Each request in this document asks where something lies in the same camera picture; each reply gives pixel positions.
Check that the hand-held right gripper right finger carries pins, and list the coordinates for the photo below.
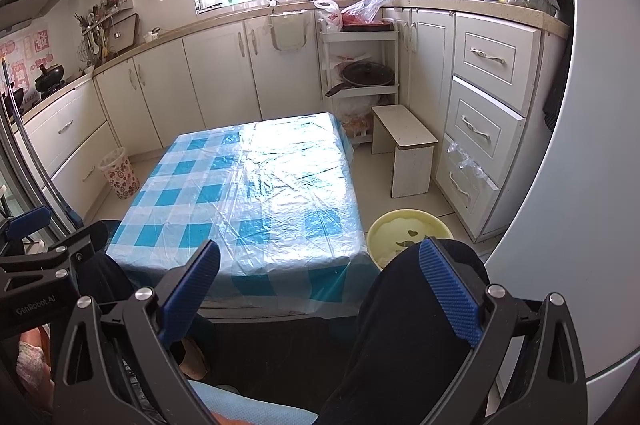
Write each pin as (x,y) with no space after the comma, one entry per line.
(450,290)

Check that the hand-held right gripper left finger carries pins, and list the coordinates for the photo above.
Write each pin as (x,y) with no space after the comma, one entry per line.
(192,290)

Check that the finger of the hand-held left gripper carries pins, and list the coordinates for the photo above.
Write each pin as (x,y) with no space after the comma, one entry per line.
(75,245)
(25,225)

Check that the yellow plastic basin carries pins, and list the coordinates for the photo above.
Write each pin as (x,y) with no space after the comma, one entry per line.
(400,230)

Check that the person's left forearm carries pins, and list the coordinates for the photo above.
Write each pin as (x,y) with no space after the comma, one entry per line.
(32,365)

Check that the person's black pants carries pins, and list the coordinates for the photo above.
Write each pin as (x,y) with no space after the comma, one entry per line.
(400,345)

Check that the floral waste basket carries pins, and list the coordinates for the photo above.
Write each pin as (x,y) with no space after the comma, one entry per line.
(120,175)

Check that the black wok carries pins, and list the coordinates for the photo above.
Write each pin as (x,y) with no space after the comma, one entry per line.
(12,99)

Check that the blue seat cushion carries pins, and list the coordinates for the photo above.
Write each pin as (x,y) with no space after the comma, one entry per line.
(250,407)

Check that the blue checkered plastic tablecloth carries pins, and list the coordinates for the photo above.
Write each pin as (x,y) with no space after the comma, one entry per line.
(280,185)

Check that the black pot with lid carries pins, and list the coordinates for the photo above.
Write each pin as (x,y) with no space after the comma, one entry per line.
(50,77)

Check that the white wooden stool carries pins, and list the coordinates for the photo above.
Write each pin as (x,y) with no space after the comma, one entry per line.
(405,140)

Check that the dark cutting board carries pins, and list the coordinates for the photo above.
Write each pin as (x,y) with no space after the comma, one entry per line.
(125,32)

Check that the white kitchen cabinets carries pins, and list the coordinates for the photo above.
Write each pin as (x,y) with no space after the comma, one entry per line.
(220,70)

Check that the black frying pan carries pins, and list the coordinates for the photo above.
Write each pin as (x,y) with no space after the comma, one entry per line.
(365,75)

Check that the white storage rack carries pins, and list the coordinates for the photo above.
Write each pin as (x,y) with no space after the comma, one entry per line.
(360,40)

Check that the white hanging door bin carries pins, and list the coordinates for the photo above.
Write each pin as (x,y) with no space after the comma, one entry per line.
(290,30)

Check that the clear plastic bag red contents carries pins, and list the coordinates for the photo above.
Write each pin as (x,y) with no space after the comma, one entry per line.
(367,9)

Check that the white red plastic bag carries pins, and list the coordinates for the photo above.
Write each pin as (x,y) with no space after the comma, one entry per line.
(331,16)

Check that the pink wall sticker sheet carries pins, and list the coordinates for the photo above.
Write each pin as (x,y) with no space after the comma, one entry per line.
(27,55)

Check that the wall utensil holder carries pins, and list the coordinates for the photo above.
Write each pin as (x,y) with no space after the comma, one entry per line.
(92,35)

